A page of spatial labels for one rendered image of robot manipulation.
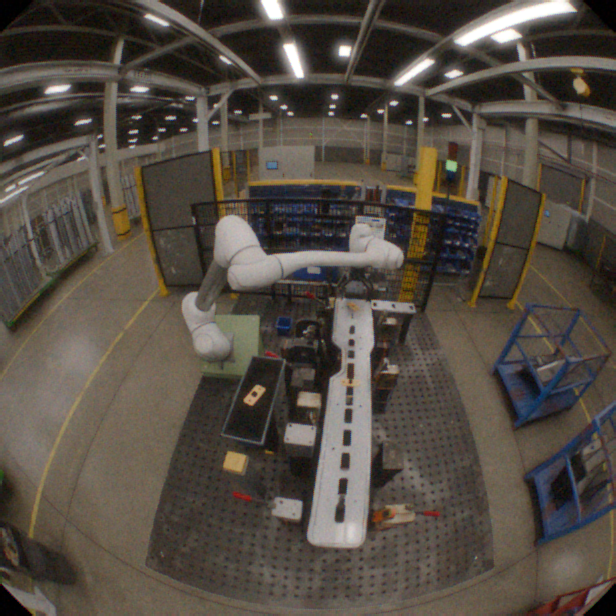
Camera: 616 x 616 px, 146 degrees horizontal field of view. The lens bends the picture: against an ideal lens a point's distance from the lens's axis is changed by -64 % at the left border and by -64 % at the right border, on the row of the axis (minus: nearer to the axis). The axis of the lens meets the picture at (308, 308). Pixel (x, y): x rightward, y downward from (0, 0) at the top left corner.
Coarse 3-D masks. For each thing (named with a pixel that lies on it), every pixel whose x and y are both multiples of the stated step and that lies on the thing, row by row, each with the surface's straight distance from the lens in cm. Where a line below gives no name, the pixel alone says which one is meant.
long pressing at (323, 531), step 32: (352, 320) 146; (352, 416) 105; (320, 448) 97; (352, 448) 98; (320, 480) 93; (352, 480) 94; (320, 512) 91; (352, 512) 92; (320, 544) 90; (352, 544) 91
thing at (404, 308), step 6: (372, 300) 165; (378, 300) 166; (372, 306) 160; (378, 306) 161; (384, 306) 162; (390, 306) 163; (396, 306) 164; (402, 306) 166; (408, 306) 167; (396, 312) 161; (402, 312) 162; (408, 312) 162; (414, 312) 163
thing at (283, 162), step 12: (264, 156) 785; (276, 156) 778; (288, 156) 773; (300, 156) 769; (312, 156) 767; (264, 168) 787; (276, 168) 777; (288, 168) 775; (300, 168) 771; (312, 168) 769; (264, 180) 791
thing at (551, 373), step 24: (528, 312) 266; (576, 312) 356; (528, 336) 298; (552, 336) 239; (600, 336) 338; (504, 360) 306; (528, 360) 262; (552, 360) 308; (576, 360) 239; (528, 384) 309; (552, 384) 239; (576, 384) 297; (528, 408) 261; (552, 408) 309
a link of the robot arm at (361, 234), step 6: (354, 228) 121; (360, 228) 119; (366, 228) 120; (354, 234) 120; (360, 234) 119; (366, 234) 119; (354, 240) 121; (360, 240) 119; (366, 240) 118; (354, 246) 122; (360, 246) 119; (366, 246) 117; (354, 252) 123; (360, 252) 120
